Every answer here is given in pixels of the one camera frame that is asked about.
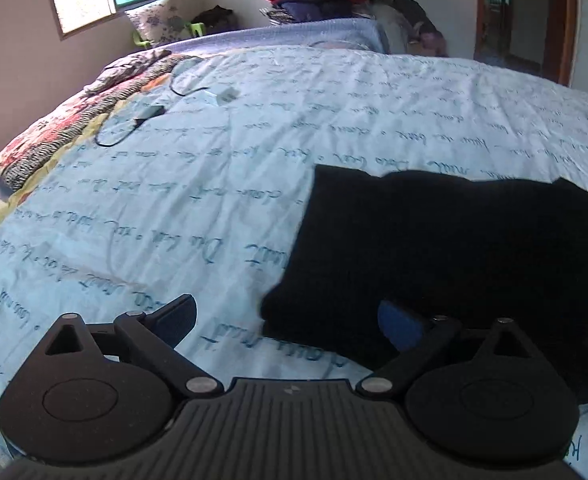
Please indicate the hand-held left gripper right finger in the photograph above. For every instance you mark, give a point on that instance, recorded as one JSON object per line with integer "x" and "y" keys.
{"x": 399, "y": 325}

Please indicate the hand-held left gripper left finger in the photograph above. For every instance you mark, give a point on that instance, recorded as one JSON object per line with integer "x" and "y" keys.
{"x": 171, "y": 321}

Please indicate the black pants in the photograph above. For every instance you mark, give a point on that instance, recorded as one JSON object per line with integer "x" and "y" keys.
{"x": 449, "y": 250}

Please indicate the light blue script printed blanket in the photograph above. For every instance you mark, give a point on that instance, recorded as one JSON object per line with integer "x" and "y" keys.
{"x": 184, "y": 200}

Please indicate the floral patterned quilt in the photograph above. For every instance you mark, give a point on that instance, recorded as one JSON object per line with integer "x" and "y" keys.
{"x": 59, "y": 125}

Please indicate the white charger plug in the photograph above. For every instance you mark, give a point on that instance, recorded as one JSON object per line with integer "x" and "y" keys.
{"x": 226, "y": 96}

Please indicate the green plastic chair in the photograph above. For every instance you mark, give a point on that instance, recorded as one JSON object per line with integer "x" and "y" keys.
{"x": 196, "y": 29}

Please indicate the floral white pillow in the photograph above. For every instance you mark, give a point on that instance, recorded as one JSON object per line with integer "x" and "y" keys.
{"x": 156, "y": 22}

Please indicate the grey cloth heap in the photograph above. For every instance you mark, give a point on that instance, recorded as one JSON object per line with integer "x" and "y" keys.
{"x": 396, "y": 25}

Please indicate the dark bag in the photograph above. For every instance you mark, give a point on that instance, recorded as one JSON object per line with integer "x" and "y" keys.
{"x": 216, "y": 17}

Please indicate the lilac textured blanket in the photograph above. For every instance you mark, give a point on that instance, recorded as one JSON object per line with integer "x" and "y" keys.
{"x": 294, "y": 35}

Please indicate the black garment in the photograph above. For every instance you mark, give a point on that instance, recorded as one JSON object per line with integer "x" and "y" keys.
{"x": 414, "y": 15}

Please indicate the wooden door frame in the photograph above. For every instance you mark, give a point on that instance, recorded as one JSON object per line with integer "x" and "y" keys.
{"x": 559, "y": 15}

